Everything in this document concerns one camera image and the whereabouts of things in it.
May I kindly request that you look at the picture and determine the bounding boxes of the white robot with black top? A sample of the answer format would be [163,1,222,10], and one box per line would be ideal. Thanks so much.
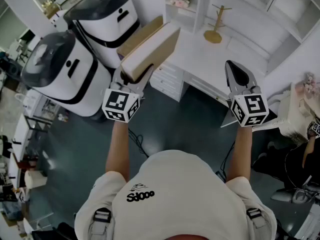
[21,30,112,117]
[63,0,141,69]

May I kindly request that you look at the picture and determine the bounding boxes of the small pink flower bouquet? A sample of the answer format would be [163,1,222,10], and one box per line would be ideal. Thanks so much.
[303,72,320,97]

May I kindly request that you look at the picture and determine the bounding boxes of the wooden mug tree stand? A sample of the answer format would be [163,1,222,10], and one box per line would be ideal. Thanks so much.
[203,4,233,44]

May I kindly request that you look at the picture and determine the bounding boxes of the white round stool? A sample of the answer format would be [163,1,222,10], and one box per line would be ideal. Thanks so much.
[24,170,48,190]

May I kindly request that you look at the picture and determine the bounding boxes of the grey strap with black buckle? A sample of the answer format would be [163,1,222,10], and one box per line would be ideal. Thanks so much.
[89,207,113,240]
[246,207,267,229]

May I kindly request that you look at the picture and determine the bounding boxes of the person's right forearm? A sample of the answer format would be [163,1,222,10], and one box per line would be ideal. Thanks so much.
[226,126,252,185]

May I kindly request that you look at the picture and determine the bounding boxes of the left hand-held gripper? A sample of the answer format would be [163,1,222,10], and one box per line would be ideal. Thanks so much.
[101,64,155,124]

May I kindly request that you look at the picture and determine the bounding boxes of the pink and white flower bunch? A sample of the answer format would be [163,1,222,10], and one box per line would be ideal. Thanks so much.
[169,0,198,9]

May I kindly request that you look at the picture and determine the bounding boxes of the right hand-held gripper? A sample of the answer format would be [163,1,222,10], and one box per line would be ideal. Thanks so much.
[224,59,270,128]

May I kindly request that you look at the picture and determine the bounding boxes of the white lace covered furniture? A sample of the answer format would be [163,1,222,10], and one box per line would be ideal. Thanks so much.
[277,80,320,145]

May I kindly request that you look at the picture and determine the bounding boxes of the white desk with drawers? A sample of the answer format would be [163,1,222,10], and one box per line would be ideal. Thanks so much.
[149,0,320,107]

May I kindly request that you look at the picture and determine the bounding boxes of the person's beige printed shirt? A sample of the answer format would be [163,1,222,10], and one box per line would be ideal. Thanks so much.
[74,149,278,240]

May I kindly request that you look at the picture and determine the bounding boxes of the brown cardboard box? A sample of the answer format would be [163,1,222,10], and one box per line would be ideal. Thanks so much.
[116,15,165,62]

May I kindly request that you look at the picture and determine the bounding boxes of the person's left forearm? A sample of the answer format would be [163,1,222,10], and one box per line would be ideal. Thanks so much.
[104,120,131,182]

